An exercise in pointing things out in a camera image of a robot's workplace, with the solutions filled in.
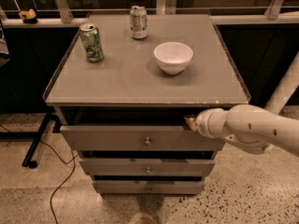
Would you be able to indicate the black metal stand leg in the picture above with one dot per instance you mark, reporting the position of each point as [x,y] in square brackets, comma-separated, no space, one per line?
[34,137]

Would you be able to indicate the green soda can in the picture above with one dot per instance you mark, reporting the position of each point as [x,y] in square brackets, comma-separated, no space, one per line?
[90,39]

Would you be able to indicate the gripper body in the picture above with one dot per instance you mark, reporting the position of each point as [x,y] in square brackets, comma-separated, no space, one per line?
[204,124]

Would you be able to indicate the white bowl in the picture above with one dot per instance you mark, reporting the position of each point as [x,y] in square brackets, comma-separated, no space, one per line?
[173,57]

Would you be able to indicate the grey drawer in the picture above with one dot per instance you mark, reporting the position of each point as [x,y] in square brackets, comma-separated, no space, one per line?
[147,167]
[138,138]
[150,187]

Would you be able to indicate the grey drawer cabinet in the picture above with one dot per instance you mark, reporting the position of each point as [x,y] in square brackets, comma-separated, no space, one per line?
[129,89]

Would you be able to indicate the grey middle drawer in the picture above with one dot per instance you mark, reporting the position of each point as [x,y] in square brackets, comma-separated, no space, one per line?
[147,167]

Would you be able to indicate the grey bottom drawer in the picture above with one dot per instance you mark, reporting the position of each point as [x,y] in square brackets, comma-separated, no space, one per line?
[150,187]

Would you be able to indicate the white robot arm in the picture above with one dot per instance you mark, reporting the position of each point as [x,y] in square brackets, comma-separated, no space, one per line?
[251,128]

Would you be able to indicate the yellow black object on sill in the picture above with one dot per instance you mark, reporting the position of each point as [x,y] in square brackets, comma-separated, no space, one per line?
[28,16]

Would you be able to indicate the white soda can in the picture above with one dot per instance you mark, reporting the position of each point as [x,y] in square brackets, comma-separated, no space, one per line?
[138,22]

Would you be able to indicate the grey top drawer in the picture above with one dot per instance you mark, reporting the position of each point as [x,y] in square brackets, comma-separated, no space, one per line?
[138,138]

